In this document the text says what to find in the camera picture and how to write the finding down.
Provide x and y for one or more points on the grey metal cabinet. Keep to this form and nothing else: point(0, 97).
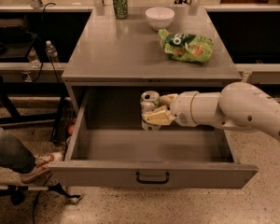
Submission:
point(128, 53)

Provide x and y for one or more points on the clear plastic water bottle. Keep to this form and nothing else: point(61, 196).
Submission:
point(52, 52)

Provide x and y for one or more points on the white green 7up can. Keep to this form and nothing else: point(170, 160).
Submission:
point(149, 101)

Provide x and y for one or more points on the person leg in jeans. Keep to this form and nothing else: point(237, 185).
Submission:
point(14, 155)

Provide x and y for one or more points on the black side table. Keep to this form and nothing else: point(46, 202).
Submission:
point(25, 68)

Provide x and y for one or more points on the black drawer handle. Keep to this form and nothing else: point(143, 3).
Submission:
point(152, 179)

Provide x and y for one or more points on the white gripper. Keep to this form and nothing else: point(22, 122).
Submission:
point(181, 107)

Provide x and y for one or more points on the open grey top drawer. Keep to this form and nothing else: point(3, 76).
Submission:
point(109, 146)

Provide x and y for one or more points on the white red sneaker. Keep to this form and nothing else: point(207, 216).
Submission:
point(41, 166)

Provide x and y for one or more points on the white ceramic bowl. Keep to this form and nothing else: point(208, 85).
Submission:
point(159, 17)

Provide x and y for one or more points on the dark green soda can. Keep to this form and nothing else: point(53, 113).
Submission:
point(120, 8)

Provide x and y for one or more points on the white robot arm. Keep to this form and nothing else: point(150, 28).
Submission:
point(239, 106)

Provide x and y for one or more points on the black stand with cable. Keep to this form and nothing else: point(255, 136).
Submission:
point(16, 193)

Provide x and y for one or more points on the green chip bag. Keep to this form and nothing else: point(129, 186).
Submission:
point(186, 47)

